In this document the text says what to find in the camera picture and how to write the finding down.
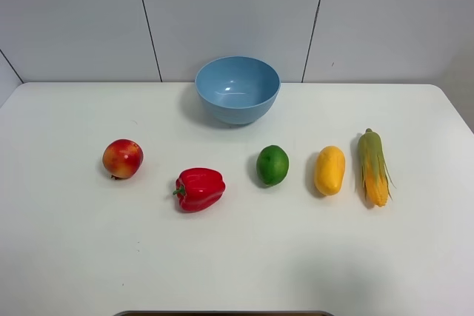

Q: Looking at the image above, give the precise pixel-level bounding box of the green lime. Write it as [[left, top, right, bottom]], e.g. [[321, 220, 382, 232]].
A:
[[256, 145, 289, 186]]

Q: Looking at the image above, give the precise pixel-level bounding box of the yellow mango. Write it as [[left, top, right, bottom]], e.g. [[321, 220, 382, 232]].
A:
[[314, 146, 345, 196]]

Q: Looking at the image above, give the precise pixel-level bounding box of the red yellow pomegranate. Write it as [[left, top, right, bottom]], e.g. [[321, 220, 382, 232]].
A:
[[102, 139, 144, 180]]

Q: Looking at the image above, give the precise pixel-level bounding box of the light blue bowl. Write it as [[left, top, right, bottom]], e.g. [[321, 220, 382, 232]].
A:
[[195, 56, 281, 125]]

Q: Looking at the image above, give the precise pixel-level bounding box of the red bell pepper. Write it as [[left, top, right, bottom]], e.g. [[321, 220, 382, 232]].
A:
[[173, 167, 226, 212]]

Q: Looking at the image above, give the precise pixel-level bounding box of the corn cob with husk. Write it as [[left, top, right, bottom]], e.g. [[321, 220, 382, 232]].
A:
[[357, 128, 393, 207]]

